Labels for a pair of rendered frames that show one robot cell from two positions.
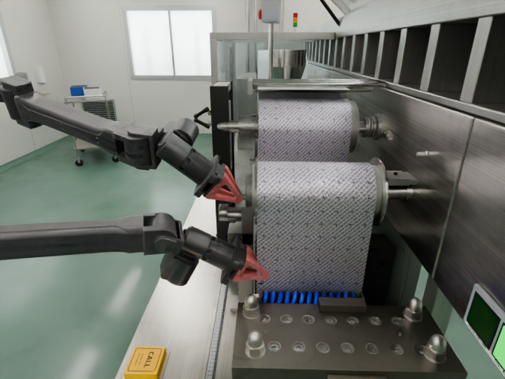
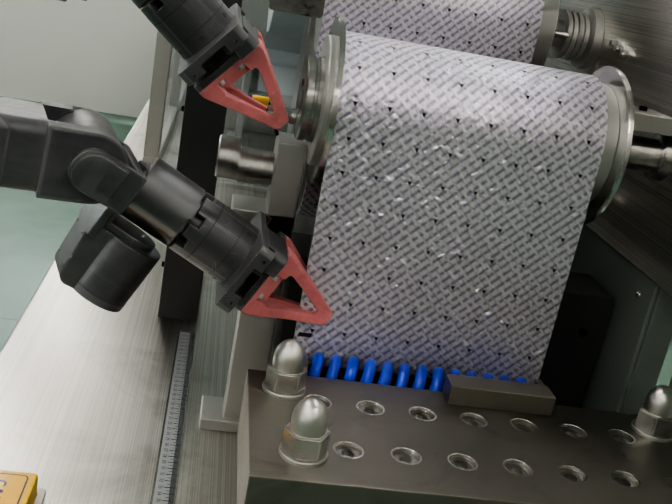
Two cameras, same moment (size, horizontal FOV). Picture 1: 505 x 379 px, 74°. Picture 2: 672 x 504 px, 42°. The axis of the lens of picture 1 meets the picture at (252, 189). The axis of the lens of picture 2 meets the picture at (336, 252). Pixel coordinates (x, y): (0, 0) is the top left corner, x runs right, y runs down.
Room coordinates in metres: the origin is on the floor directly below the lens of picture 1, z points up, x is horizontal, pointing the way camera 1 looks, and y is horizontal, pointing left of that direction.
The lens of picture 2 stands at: (-0.10, 0.10, 1.37)
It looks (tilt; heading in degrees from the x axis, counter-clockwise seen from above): 18 degrees down; 349
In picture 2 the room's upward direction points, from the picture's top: 11 degrees clockwise
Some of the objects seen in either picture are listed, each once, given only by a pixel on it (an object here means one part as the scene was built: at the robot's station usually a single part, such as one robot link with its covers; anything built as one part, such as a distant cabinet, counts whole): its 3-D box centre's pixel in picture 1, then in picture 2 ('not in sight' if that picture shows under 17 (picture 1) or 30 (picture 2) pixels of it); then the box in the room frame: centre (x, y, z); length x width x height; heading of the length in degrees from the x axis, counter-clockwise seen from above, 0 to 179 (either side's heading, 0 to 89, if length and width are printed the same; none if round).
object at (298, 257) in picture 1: (310, 262); (435, 289); (0.60, -0.13, 1.11); 0.23 x 0.01 x 0.18; 88
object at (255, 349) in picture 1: (255, 341); (308, 426); (0.44, 0.00, 1.05); 0.04 x 0.04 x 0.04
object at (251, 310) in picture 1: (251, 304); (288, 364); (0.54, 0.00, 1.05); 0.04 x 0.04 x 0.04
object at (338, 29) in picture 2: (256, 190); (325, 101); (0.67, -0.01, 1.25); 0.15 x 0.01 x 0.15; 178
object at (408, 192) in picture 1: (392, 192); (630, 152); (0.66, -0.30, 1.25); 0.07 x 0.04 x 0.04; 88
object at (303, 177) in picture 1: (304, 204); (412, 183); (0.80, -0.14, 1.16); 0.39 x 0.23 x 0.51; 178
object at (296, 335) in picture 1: (337, 344); (486, 474); (0.48, -0.17, 1.00); 0.40 x 0.16 x 0.06; 88
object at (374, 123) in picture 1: (364, 127); (562, 34); (0.91, -0.31, 1.33); 0.07 x 0.07 x 0.07; 88
